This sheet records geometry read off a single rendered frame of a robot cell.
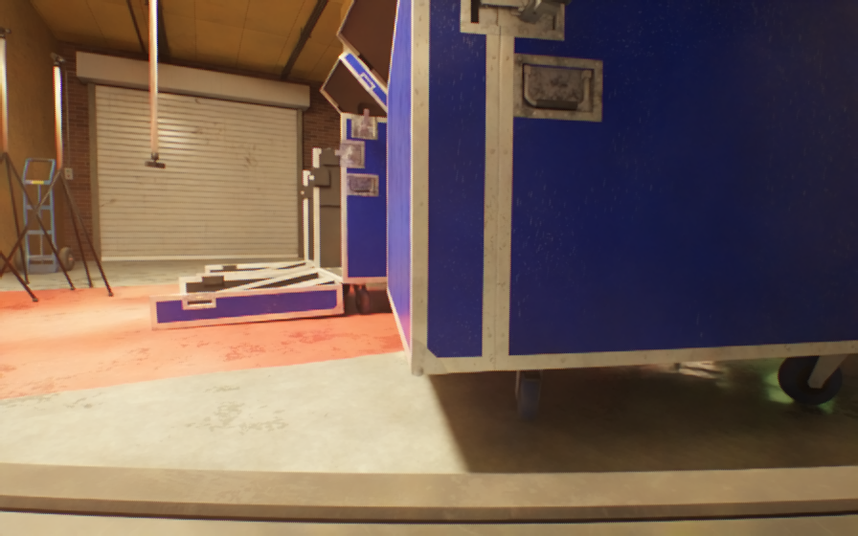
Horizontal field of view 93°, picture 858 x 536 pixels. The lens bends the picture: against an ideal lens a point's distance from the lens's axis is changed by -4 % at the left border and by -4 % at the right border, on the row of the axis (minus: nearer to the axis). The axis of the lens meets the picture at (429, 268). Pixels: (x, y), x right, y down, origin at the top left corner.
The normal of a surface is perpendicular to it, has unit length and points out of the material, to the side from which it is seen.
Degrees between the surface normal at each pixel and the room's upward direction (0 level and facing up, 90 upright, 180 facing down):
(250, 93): 90
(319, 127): 90
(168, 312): 90
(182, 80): 90
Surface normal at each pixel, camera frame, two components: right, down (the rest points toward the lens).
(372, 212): 0.40, 0.07
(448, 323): 0.14, 0.07
